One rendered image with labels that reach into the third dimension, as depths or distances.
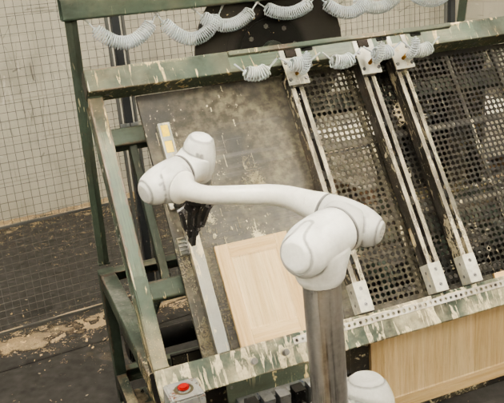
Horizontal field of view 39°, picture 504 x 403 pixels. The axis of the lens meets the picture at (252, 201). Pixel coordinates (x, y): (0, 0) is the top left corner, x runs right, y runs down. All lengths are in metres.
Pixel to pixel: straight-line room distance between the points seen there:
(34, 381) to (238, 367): 2.10
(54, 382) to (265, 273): 2.04
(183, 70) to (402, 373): 1.68
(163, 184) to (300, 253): 0.54
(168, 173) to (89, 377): 2.60
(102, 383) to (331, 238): 2.87
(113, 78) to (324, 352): 1.52
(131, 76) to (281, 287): 1.04
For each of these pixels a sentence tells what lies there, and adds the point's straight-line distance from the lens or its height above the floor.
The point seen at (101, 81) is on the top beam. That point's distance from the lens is 2.91.
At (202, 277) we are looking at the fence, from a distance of 2.76.
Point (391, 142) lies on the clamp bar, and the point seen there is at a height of 1.48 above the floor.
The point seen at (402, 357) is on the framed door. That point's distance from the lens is 3.38.
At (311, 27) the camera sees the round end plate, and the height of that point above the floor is 1.94.
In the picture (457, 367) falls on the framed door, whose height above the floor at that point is 0.38.
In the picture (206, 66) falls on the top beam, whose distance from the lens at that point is 3.01.
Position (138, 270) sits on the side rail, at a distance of 2.72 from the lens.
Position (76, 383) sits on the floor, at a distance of 4.48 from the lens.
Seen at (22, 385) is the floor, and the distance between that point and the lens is 4.60.
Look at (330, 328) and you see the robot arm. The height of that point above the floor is 1.38.
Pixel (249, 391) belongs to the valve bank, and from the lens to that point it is 2.77.
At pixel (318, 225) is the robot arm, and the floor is 1.66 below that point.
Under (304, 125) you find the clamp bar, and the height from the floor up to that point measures 1.61.
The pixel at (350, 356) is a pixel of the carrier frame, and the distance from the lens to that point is 3.17.
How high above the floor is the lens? 2.29
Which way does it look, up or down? 19 degrees down
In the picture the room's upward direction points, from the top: 5 degrees counter-clockwise
